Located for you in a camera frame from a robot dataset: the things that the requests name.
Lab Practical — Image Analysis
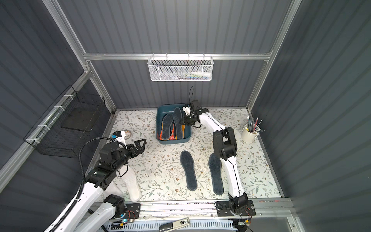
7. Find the dark grey fleece insole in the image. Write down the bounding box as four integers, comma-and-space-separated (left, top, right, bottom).
160, 114, 174, 141
208, 153, 224, 196
180, 150, 198, 191
174, 107, 184, 140

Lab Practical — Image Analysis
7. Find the white insole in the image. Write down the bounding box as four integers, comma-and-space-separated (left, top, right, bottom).
121, 167, 142, 203
105, 182, 123, 197

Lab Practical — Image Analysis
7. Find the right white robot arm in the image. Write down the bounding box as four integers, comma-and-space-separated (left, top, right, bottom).
181, 101, 249, 214

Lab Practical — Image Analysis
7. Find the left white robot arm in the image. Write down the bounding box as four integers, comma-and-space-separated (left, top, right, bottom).
46, 138, 146, 232

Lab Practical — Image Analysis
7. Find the patterned tape roll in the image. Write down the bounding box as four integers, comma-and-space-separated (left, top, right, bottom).
124, 130, 132, 140

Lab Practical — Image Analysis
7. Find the white tube in basket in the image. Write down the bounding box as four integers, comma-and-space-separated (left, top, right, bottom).
191, 71, 212, 79

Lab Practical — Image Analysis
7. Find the white pen cup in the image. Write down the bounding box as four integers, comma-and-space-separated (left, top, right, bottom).
241, 116, 265, 144

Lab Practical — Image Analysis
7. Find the grey handheld device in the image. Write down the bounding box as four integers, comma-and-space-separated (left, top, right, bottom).
158, 218, 190, 232

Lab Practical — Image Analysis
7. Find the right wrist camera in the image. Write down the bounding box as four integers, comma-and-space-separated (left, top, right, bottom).
183, 106, 191, 116

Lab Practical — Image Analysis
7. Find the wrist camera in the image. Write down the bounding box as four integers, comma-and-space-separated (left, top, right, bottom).
112, 131, 126, 146
183, 106, 191, 116

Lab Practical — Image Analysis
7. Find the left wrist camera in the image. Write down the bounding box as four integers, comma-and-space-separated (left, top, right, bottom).
112, 131, 126, 146

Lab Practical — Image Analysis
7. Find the black wire mesh basket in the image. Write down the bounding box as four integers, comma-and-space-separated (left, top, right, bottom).
24, 88, 106, 158

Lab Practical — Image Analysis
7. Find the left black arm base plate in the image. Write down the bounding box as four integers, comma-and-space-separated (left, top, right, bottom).
96, 203, 141, 220

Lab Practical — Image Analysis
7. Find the white wire mesh basket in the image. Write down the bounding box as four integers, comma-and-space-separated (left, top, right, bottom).
147, 56, 214, 82

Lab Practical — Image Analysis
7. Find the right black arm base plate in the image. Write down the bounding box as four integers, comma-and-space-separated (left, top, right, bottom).
214, 200, 256, 217

